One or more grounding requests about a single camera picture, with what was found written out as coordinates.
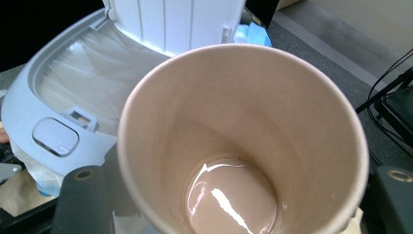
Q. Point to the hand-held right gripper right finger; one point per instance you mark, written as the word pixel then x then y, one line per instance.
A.
pixel 394 201

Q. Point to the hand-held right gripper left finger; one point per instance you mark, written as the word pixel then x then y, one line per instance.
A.
pixel 81 201

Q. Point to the grey and white trash can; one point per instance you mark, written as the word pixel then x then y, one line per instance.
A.
pixel 19 107

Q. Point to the brown paper cup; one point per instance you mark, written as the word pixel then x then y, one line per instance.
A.
pixel 227 97

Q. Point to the black folding chair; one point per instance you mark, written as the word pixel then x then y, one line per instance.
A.
pixel 399 110

